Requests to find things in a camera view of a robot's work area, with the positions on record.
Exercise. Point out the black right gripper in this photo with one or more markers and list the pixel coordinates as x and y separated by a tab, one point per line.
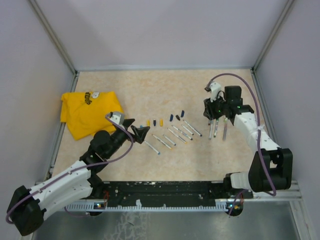
209	111

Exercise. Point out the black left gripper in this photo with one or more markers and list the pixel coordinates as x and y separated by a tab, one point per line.
139	133

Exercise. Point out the navy capped white marker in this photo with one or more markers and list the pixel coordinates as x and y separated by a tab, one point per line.
194	129

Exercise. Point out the blue eraser-cap white marker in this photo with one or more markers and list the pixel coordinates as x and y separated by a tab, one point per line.
171	141

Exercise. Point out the navy marker cap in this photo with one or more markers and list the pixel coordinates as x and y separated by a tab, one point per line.
182	113

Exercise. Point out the black eraser-cap white marker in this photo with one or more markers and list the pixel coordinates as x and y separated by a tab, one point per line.
189	131

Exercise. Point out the dark blue capped marker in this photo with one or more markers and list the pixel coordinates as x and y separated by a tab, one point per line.
183	133

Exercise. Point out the yellow capped clear pen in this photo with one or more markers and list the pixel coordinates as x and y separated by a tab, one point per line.
177	136

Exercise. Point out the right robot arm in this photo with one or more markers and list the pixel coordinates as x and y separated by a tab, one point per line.
271	167

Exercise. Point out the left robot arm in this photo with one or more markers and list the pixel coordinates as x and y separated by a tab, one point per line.
30	207

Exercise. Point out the dark green capped marker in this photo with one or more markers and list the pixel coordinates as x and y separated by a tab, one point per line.
216	128

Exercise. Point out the orange capped white marker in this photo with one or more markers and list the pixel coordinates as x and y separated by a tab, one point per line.
211	124

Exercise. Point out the purple grey marker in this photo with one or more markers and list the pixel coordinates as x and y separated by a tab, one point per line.
225	131

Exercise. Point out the yellow t-shirt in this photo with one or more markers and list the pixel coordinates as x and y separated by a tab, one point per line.
84	112

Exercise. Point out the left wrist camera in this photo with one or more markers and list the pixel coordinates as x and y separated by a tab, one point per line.
117	118

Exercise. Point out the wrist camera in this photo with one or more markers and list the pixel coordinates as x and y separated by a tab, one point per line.
117	118
214	88

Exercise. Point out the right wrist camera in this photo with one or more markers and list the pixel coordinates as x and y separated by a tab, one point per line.
214	88

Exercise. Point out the right corner aluminium post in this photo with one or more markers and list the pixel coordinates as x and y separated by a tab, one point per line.
273	34

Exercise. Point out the corner aluminium post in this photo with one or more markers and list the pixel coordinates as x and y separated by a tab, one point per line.
52	35
273	34

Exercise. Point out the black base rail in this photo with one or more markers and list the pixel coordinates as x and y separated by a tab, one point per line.
163	193

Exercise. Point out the left corner aluminium post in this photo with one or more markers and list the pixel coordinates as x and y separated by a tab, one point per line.
52	35

